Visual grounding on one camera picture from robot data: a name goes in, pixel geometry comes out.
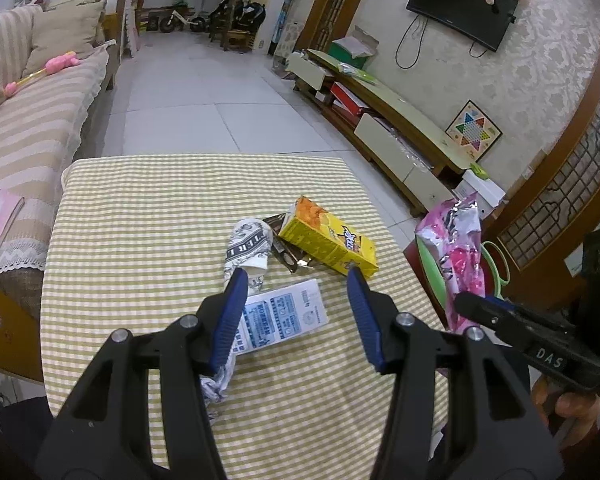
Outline yellow snack box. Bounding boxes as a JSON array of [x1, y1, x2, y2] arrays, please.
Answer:
[[278, 196, 379, 278]]

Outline pink plastic snack bag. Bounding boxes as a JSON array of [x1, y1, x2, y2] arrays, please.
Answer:
[[415, 193, 486, 334]]

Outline grey newspaper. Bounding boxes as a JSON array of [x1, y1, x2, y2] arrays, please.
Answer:
[[200, 353, 236, 424]]

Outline right hand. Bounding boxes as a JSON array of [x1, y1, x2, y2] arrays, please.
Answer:
[[531, 375, 600, 450]]

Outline brown chocolate wrapper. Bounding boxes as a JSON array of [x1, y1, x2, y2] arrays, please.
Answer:
[[263, 214, 313, 273]]

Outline crumpled printed paper wrapper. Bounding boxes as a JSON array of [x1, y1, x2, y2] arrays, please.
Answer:
[[223, 218, 273, 296]]

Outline red bin green rim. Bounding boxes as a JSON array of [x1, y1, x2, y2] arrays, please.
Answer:
[[403, 238, 510, 327]]

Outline wooden tv cabinet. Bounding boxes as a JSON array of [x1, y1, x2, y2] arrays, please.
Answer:
[[287, 49, 470, 214]]

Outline wooden lattice door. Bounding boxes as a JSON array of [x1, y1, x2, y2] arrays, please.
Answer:
[[484, 52, 600, 311]]

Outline white cardboard box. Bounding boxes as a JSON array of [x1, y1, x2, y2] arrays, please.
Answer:
[[454, 169, 505, 220]]

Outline green packet on cabinet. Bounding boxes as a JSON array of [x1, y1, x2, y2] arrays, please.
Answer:
[[470, 162, 490, 180]]

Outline chinese checkers board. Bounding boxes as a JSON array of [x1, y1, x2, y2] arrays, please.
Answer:
[[445, 100, 503, 162]]

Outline red folder in cabinet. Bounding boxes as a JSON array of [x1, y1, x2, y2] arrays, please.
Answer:
[[330, 81, 370, 117]]

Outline green box with papers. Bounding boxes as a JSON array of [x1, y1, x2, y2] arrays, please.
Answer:
[[327, 25, 379, 68]]

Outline beige striped sofa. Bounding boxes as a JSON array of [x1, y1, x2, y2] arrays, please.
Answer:
[[0, 4, 117, 318]]

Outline white balance bike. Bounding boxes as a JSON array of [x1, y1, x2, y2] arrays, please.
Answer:
[[158, 10, 207, 34]]

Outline pink toy wand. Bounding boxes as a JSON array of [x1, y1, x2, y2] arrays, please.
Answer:
[[4, 51, 81, 99]]

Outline beige sofa cushion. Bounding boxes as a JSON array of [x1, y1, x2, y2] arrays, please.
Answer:
[[22, 0, 108, 76]]

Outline wall mounted black television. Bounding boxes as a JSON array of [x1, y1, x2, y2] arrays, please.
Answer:
[[406, 0, 518, 52]]

